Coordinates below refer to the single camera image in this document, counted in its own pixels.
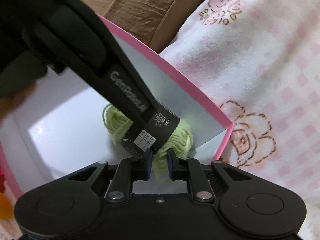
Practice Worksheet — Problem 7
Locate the green yarn ball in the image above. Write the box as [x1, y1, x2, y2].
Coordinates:
[102, 104, 194, 180]

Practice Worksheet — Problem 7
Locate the orange makeup sponge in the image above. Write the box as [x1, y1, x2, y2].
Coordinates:
[0, 192, 13, 220]

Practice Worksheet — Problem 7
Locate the person left hand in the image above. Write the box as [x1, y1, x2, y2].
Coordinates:
[0, 94, 20, 123]

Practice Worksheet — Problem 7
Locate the pink cardboard box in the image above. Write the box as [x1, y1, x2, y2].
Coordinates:
[1, 17, 234, 197]

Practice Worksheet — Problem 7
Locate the brown pillow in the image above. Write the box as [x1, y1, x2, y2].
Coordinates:
[81, 0, 203, 53]

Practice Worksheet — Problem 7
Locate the pink checked pillow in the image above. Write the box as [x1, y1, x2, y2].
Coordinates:
[161, 0, 319, 239]

